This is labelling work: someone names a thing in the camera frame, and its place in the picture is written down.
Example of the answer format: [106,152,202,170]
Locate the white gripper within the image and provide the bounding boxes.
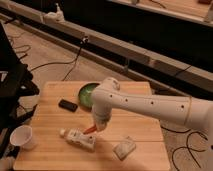
[92,112,110,132]

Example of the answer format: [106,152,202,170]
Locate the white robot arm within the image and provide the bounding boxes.
[91,77,213,133]

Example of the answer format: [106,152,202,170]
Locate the white sponge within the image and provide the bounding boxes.
[113,136,136,160]

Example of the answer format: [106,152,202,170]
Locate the green bowl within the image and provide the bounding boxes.
[78,83,98,108]

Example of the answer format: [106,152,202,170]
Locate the white plastic bottle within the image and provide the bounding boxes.
[59,129,96,151]

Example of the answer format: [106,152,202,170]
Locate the black rectangular block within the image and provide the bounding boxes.
[59,99,78,112]

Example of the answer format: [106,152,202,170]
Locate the white paper cup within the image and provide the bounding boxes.
[10,125,36,150]

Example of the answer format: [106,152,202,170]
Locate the black equipment stand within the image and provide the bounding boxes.
[0,21,40,159]

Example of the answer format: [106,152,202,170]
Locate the white power strip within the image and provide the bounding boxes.
[44,3,65,22]

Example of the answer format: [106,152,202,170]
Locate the black cables near base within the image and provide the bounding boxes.
[160,124,213,171]

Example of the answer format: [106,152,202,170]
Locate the black cable on floor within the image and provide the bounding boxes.
[29,37,89,82]

